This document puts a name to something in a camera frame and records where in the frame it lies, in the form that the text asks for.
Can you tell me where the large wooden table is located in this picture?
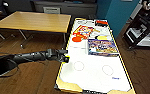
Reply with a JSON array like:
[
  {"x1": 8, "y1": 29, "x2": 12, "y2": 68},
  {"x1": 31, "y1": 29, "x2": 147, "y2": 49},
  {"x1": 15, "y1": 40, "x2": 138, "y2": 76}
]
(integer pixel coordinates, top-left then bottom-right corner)
[{"x1": 0, "y1": 11, "x2": 73, "y2": 51}]

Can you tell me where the white vent panel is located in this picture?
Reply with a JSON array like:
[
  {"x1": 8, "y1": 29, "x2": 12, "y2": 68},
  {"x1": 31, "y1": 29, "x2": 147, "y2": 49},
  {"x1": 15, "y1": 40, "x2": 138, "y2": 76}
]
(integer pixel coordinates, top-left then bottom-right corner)
[{"x1": 43, "y1": 7, "x2": 61, "y2": 15}]

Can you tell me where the grey sofa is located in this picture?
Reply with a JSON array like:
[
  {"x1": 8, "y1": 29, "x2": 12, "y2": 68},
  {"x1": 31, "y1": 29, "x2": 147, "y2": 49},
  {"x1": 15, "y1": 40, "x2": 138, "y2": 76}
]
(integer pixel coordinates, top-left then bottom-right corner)
[{"x1": 30, "y1": 0, "x2": 99, "y2": 18}]

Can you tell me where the white air hockey table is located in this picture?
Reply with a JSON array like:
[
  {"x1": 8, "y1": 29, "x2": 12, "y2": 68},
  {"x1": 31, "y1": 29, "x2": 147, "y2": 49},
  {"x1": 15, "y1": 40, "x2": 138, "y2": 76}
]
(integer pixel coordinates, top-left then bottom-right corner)
[{"x1": 54, "y1": 17, "x2": 137, "y2": 94}]

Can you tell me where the yellow card pile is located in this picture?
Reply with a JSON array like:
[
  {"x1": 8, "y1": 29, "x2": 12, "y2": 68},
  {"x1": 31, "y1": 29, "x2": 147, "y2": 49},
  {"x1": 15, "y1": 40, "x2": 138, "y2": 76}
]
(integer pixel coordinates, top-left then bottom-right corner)
[{"x1": 96, "y1": 34, "x2": 110, "y2": 41}]

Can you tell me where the red black game box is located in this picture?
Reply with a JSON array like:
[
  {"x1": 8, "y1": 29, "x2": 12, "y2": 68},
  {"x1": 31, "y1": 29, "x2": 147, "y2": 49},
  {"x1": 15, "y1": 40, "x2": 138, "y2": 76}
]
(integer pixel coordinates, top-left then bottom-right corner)
[{"x1": 94, "y1": 19, "x2": 109, "y2": 27}]

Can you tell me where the dark bench sofa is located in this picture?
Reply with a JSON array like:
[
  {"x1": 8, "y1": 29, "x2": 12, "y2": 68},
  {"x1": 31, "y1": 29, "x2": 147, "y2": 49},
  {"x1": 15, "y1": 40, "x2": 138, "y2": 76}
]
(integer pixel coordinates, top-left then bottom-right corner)
[{"x1": 0, "y1": 0, "x2": 31, "y2": 13}]

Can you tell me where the black wheeled cart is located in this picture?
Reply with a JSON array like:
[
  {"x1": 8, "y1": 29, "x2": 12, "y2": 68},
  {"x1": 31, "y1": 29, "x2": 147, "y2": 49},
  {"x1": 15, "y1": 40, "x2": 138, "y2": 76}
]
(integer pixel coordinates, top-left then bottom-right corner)
[{"x1": 123, "y1": 13, "x2": 150, "y2": 49}]

